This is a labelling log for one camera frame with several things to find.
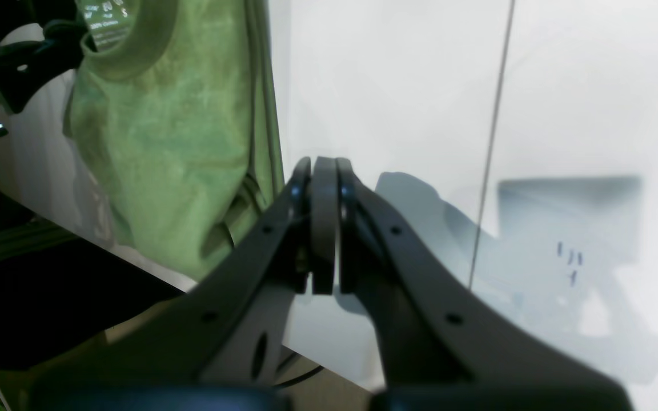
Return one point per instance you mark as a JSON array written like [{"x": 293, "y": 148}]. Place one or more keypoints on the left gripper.
[{"x": 39, "y": 41}]

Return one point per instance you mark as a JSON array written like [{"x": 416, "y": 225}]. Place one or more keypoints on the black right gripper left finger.
[{"x": 215, "y": 348}]

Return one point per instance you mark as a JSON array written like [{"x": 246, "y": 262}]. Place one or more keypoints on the green t-shirt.
[{"x": 174, "y": 113}]

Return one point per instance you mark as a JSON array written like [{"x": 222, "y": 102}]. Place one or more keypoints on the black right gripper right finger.
[{"x": 441, "y": 348}]

